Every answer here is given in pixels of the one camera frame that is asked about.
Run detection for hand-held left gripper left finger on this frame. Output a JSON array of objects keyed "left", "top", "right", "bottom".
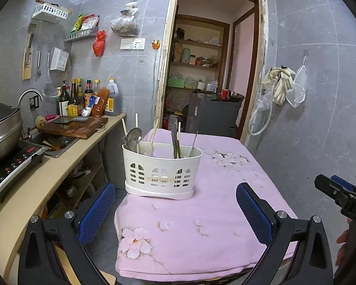
[{"left": 18, "top": 182, "right": 119, "bottom": 285}]

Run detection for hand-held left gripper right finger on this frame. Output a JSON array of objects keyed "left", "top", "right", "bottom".
[{"left": 236, "top": 182, "right": 334, "bottom": 285}]

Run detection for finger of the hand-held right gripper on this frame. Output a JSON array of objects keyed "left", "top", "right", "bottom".
[
  {"left": 314, "top": 175, "right": 353, "bottom": 212},
  {"left": 331, "top": 175, "right": 356, "bottom": 200}
]

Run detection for steel spoon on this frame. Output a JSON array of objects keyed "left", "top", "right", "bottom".
[{"left": 127, "top": 128, "right": 143, "bottom": 152}]

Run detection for white plastic utensil holder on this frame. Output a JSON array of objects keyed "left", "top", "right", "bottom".
[{"left": 122, "top": 142, "right": 203, "bottom": 200}]

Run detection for grey ridged handle knife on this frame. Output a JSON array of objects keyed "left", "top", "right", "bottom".
[{"left": 170, "top": 124, "right": 178, "bottom": 159}]

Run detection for person's right hand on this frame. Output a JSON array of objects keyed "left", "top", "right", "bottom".
[{"left": 336, "top": 217, "right": 351, "bottom": 268}]

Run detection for pink floral blanket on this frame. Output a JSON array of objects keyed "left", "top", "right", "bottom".
[{"left": 114, "top": 128, "right": 299, "bottom": 278}]

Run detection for beige kitchen counter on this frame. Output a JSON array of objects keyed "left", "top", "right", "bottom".
[{"left": 0, "top": 113, "right": 127, "bottom": 280}]

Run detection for steel kitchen sink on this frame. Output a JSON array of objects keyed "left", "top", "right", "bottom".
[{"left": 30, "top": 133, "right": 80, "bottom": 158}]

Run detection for brown wooden cutting board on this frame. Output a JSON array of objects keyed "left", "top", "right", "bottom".
[{"left": 38, "top": 116, "right": 109, "bottom": 139}]

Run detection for black induction cooker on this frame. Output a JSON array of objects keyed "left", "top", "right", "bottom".
[{"left": 0, "top": 139, "right": 48, "bottom": 201}]

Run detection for white mesh bag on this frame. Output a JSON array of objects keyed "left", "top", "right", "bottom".
[{"left": 286, "top": 54, "right": 308, "bottom": 108}]

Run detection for grey cabinet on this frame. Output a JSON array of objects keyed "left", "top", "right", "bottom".
[{"left": 185, "top": 93, "right": 244, "bottom": 138}]

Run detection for dark sauce bottle yellow label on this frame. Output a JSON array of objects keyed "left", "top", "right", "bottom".
[{"left": 68, "top": 79, "right": 79, "bottom": 116}]

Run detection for orange seasoning packet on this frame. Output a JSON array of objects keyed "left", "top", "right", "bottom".
[{"left": 91, "top": 87, "right": 111, "bottom": 117}]

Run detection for clear plastic bag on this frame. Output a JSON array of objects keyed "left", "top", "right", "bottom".
[{"left": 257, "top": 90, "right": 270, "bottom": 110}]

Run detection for cream rubber gloves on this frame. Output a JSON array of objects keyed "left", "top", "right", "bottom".
[{"left": 262, "top": 67, "right": 297, "bottom": 106}]

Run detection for dark pump bottle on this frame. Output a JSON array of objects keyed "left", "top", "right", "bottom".
[{"left": 57, "top": 81, "right": 70, "bottom": 116}]

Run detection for dark sauce bottle red label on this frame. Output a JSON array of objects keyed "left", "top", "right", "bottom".
[{"left": 84, "top": 80, "right": 93, "bottom": 107}]

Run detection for stainless steel pot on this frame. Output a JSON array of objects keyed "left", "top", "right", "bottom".
[{"left": 0, "top": 103, "right": 23, "bottom": 164}]

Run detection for hanging steel strainer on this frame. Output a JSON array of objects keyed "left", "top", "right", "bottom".
[{"left": 43, "top": 50, "right": 57, "bottom": 104}]

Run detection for steel kitchen faucet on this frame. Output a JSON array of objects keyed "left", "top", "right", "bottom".
[{"left": 18, "top": 88, "right": 44, "bottom": 134}]

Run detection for green box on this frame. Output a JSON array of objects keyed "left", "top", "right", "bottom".
[{"left": 168, "top": 77, "right": 185, "bottom": 89}]

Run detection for hanging wooden cutting board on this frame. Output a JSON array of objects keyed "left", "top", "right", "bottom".
[{"left": 22, "top": 25, "right": 37, "bottom": 81}]

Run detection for red plastic bag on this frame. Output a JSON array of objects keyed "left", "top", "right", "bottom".
[{"left": 93, "top": 30, "right": 107, "bottom": 57}]

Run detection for wooden shelf unit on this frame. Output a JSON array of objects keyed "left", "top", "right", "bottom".
[{"left": 166, "top": 15, "right": 230, "bottom": 91}]

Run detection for clear bag of dried goods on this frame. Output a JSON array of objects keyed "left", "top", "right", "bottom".
[{"left": 111, "top": 15, "right": 138, "bottom": 37}]

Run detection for yellow green snack packet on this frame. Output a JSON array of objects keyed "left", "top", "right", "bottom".
[{"left": 70, "top": 14, "right": 84, "bottom": 33}]

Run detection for red snack packet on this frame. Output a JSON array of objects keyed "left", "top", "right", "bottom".
[{"left": 81, "top": 15, "right": 99, "bottom": 30}]

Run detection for white hanging plastic bag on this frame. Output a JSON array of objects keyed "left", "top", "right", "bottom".
[{"left": 120, "top": 0, "right": 140, "bottom": 17}]

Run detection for white hose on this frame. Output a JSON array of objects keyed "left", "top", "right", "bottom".
[{"left": 248, "top": 95, "right": 273, "bottom": 135}]

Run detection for cleaver with pink handle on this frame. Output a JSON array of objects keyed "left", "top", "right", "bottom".
[{"left": 44, "top": 114, "right": 75, "bottom": 124}]

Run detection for white box on wall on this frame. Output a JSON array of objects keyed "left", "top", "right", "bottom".
[{"left": 50, "top": 47, "right": 70, "bottom": 72}]

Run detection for grey wall shelf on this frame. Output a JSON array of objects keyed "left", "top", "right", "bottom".
[{"left": 64, "top": 27, "right": 98, "bottom": 42}]

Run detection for white wall basket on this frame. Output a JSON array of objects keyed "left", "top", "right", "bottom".
[{"left": 32, "top": 2, "right": 69, "bottom": 23}]

